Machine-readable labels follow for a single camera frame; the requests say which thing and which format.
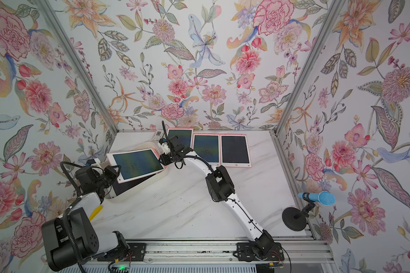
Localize pink writing tablet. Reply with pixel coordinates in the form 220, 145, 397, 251
167, 128, 194, 148
220, 134, 252, 168
192, 134, 220, 166

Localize cream plastic storage box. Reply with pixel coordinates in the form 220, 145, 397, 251
105, 151, 168, 202

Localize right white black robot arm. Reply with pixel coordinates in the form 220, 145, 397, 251
158, 136, 285, 263

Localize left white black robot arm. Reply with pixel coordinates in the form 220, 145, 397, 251
42, 162, 134, 272

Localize yellow sticky tape strip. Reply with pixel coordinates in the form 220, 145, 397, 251
89, 205, 103, 221

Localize blue microphone on stand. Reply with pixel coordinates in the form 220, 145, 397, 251
282, 191, 336, 232

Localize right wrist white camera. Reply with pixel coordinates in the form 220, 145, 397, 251
160, 142, 171, 154

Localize wrist white camera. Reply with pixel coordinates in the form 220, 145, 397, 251
85, 158, 101, 169
160, 142, 171, 154

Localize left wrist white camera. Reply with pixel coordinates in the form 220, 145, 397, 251
85, 158, 101, 169

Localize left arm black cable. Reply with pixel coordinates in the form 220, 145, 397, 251
59, 161, 90, 273

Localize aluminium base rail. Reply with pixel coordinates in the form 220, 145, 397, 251
40, 238, 336, 265

